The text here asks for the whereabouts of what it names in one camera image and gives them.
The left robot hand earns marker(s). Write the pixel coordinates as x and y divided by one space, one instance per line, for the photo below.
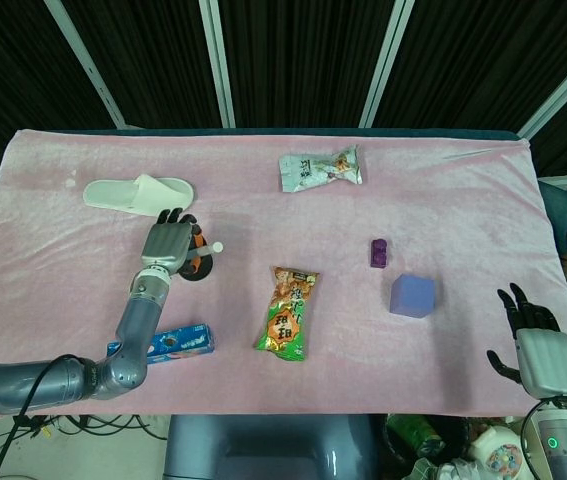
165 242

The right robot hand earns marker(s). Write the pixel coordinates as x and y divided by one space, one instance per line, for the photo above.
545 360

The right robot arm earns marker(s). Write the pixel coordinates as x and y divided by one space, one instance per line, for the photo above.
563 450

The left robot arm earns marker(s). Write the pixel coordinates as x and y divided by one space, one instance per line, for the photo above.
135 325

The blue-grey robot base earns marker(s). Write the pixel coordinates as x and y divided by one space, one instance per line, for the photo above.
273 450

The dark rounded object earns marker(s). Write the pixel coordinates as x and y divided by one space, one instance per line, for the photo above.
205 267

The white slipper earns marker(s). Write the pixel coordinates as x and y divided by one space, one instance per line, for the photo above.
123 195

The white toy with sprinkles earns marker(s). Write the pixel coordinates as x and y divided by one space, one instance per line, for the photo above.
498 450

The blue cookie box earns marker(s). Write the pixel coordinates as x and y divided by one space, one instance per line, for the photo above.
188 344

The orange green snack packet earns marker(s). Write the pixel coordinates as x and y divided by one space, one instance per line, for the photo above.
285 320

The lavender cube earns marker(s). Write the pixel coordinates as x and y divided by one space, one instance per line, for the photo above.
412 296

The pink plush table cloth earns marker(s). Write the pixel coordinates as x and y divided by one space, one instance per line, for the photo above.
313 225

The green bag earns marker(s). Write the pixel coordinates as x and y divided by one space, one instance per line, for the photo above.
413 432

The silver snack packet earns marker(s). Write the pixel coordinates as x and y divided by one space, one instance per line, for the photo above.
320 167

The small purple toy block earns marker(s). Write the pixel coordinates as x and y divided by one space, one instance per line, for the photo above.
379 254

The white partition post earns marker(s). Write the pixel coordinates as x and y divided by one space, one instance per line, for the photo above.
218 62
565 87
86 62
386 62

